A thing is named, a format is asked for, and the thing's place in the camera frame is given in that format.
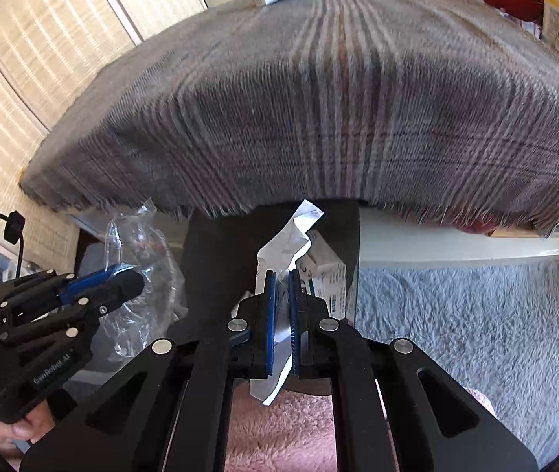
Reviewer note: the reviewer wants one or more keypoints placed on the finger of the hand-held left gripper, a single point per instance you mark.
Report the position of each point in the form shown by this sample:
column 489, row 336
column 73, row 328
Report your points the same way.
column 88, row 282
column 117, row 292

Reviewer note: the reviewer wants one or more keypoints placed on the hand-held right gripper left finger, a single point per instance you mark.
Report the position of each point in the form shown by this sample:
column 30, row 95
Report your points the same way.
column 269, row 314

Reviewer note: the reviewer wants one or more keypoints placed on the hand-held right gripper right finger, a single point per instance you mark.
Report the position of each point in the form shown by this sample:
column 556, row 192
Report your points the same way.
column 295, row 314

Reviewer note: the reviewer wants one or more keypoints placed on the white medicine box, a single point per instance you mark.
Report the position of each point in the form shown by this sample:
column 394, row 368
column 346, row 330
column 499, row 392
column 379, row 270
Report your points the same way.
column 326, row 280

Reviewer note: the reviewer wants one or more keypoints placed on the clear plastic bag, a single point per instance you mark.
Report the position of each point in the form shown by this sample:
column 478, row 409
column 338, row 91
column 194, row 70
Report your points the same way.
column 161, row 265

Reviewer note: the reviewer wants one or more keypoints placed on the black trash bin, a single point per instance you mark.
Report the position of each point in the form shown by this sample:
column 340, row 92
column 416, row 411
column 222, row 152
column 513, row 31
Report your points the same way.
column 215, row 265

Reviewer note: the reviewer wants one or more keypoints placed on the white paper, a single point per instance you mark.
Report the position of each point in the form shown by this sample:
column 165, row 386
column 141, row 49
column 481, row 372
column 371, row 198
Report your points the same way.
column 289, row 241

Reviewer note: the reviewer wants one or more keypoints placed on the person's left hand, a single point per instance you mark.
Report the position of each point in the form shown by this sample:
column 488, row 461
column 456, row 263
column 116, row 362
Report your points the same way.
column 14, row 435

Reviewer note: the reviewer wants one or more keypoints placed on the pink fluffy cloth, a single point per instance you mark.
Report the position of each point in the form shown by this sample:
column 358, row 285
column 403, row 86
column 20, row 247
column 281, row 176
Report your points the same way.
column 279, row 432

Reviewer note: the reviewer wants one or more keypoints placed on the grey shaggy rug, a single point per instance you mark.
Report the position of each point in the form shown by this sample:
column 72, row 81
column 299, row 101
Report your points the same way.
column 456, row 329

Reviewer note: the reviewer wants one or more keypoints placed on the white table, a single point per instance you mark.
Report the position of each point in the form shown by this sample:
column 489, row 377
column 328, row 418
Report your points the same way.
column 456, row 250

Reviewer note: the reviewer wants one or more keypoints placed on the plaid tablecloth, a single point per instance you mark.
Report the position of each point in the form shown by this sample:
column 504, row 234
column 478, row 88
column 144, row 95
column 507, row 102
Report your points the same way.
column 309, row 108

